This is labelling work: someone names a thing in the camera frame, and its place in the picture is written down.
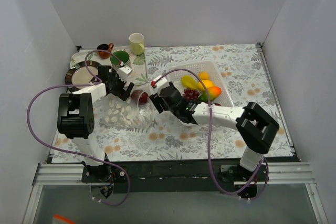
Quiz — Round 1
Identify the dark red fake apple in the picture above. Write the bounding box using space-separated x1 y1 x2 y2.
131 89 149 105

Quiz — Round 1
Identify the red fake grape bunch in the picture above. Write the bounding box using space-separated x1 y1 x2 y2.
182 88 200 101

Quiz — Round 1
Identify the polka dot zip top bag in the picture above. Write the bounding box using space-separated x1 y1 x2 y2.
95 94 154 130

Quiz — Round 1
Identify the orange fake fruit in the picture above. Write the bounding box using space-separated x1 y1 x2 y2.
197 80 215 92

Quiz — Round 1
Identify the orange green fake mango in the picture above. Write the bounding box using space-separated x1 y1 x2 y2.
198 87 222 102

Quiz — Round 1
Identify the yellow fake lemon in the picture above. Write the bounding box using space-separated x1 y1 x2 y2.
198 71 211 80

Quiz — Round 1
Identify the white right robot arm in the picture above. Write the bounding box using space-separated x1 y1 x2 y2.
150 82 279 181

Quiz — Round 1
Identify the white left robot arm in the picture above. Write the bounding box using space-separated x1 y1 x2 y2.
57 66 134 182

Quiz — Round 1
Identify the floral serving tray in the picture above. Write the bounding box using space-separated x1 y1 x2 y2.
70 46 150 88

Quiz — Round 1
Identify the green inside floral mug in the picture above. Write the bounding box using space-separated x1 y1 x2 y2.
110 50 131 71

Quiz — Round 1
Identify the black rimmed ceramic plate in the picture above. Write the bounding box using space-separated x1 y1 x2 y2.
65 60 101 85

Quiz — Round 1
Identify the white perforated plastic basket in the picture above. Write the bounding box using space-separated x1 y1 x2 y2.
164 60 236 108

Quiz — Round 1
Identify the floral tablecloth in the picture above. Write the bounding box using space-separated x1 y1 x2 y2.
91 44 281 162

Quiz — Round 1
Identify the brown small teacup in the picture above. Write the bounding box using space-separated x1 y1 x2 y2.
97 43 114 59

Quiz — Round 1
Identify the pale yellow mug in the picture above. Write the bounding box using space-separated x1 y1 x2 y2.
129 33 145 56

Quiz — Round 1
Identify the orange tipped object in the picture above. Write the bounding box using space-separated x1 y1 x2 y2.
52 215 69 224

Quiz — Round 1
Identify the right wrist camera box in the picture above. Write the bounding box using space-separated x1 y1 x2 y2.
151 75 169 94

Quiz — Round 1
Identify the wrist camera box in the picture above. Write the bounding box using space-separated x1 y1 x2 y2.
151 75 169 94
117 66 133 82

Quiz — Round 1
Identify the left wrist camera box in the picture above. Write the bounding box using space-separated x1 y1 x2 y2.
117 66 133 82

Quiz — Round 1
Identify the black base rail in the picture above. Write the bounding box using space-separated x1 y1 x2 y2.
80 159 269 200

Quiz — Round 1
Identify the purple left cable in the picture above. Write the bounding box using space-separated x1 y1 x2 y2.
26 49 131 206

